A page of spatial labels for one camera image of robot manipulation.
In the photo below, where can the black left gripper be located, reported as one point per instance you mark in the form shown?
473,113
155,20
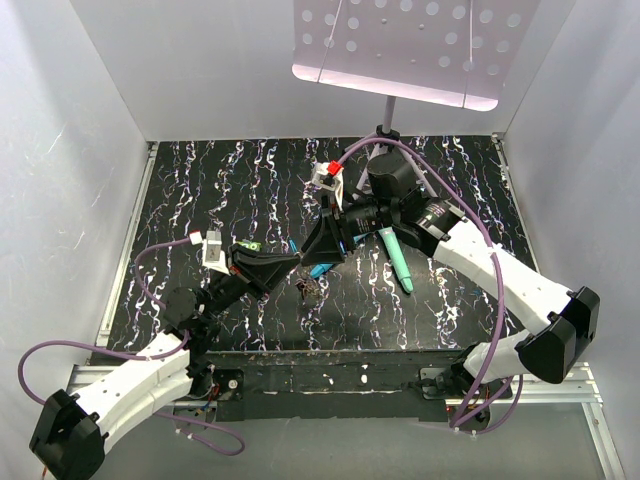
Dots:
266,269

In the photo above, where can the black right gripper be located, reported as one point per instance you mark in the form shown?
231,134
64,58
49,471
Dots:
323,246

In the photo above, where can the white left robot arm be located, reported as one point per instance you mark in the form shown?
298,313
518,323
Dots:
74,432

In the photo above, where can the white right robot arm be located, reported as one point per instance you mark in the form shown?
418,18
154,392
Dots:
450,235

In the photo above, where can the green monster key tag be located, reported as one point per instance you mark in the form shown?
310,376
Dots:
255,246

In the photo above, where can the green toy microphone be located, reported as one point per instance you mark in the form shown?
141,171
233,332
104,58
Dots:
397,259

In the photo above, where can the pink perforated music stand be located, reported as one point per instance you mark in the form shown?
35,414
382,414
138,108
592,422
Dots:
461,55

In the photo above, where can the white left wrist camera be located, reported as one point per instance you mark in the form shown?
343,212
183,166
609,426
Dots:
213,256

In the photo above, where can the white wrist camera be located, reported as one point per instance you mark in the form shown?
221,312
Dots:
329,176
213,256

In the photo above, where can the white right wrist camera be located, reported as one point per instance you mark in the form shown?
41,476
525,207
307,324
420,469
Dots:
329,176

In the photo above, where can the black table front rail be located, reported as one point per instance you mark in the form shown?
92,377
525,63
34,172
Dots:
327,384

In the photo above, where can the aluminium frame left rail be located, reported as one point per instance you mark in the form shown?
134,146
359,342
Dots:
98,215

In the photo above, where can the aluminium frame rail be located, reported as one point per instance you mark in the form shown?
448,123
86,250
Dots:
560,300
98,215

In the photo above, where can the aluminium frame right rail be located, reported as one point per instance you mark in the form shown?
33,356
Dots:
560,300

